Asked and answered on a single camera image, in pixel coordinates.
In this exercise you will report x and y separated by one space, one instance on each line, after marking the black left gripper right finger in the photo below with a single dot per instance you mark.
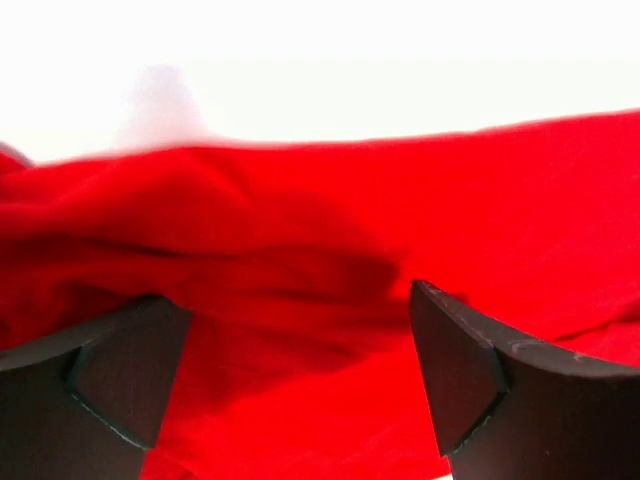
506 405

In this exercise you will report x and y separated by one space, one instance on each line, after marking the red t-shirt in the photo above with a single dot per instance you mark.
296 263

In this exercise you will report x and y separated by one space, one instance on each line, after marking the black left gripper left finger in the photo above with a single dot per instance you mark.
88 402

